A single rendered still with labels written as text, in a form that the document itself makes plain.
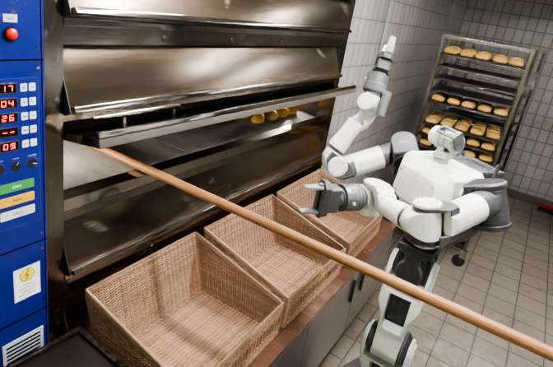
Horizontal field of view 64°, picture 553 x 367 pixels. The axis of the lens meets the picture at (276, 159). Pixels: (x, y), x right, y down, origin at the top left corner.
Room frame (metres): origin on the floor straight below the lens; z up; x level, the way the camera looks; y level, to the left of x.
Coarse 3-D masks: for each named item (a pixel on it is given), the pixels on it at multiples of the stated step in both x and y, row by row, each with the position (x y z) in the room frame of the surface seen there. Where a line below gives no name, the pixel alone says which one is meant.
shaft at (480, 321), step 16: (128, 160) 1.48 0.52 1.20; (160, 176) 1.40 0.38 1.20; (192, 192) 1.33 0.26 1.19; (224, 208) 1.26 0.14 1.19; (240, 208) 1.24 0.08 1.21; (256, 224) 1.21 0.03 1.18; (272, 224) 1.18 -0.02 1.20; (304, 240) 1.13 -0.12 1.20; (336, 256) 1.07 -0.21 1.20; (368, 272) 1.03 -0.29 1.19; (384, 272) 1.02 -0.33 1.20; (400, 288) 0.98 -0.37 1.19; (416, 288) 0.97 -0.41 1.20; (432, 304) 0.94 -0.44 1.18; (448, 304) 0.93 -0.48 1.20; (464, 320) 0.91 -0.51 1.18; (480, 320) 0.89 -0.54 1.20; (512, 336) 0.86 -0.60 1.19; (544, 352) 0.82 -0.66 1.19
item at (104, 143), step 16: (272, 96) 2.11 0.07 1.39; (320, 96) 2.24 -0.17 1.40; (336, 96) 2.42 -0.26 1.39; (176, 112) 1.56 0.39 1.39; (192, 112) 1.58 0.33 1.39; (240, 112) 1.64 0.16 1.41; (256, 112) 1.73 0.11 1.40; (64, 128) 1.21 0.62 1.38; (80, 128) 1.22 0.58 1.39; (96, 128) 1.23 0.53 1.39; (112, 128) 1.24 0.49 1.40; (160, 128) 1.28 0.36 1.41; (176, 128) 1.34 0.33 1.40; (96, 144) 1.10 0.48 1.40; (112, 144) 1.12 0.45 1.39
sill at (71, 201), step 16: (288, 128) 2.35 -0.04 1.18; (304, 128) 2.48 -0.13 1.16; (224, 144) 1.91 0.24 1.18; (240, 144) 1.95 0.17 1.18; (256, 144) 2.05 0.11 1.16; (176, 160) 1.61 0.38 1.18; (192, 160) 1.65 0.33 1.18; (208, 160) 1.74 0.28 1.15; (112, 176) 1.37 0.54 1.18; (128, 176) 1.40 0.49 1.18; (144, 176) 1.43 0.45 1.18; (64, 192) 1.21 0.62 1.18; (80, 192) 1.22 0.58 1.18; (96, 192) 1.26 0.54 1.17; (112, 192) 1.31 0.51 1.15; (64, 208) 1.16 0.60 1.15
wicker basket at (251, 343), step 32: (160, 256) 1.48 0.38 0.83; (224, 256) 1.59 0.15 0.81; (96, 288) 1.22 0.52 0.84; (128, 288) 1.32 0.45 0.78; (160, 288) 1.45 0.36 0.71; (192, 288) 1.58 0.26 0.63; (224, 288) 1.58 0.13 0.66; (256, 288) 1.51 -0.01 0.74; (96, 320) 1.16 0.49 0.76; (128, 320) 1.29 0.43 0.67; (160, 320) 1.40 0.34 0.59; (192, 320) 1.43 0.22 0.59; (224, 320) 1.47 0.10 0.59; (256, 320) 1.49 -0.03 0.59; (128, 352) 1.09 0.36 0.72; (160, 352) 1.25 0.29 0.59; (192, 352) 1.27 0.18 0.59; (224, 352) 1.30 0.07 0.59; (256, 352) 1.31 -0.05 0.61
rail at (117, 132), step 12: (288, 96) 1.99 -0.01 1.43; (300, 96) 2.06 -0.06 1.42; (312, 96) 2.16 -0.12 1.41; (228, 108) 1.59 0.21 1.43; (240, 108) 1.64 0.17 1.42; (252, 108) 1.71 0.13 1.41; (168, 120) 1.31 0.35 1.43; (180, 120) 1.36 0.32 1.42; (192, 120) 1.41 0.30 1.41; (96, 132) 1.10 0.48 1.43; (108, 132) 1.12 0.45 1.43; (120, 132) 1.15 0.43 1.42; (132, 132) 1.19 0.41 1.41
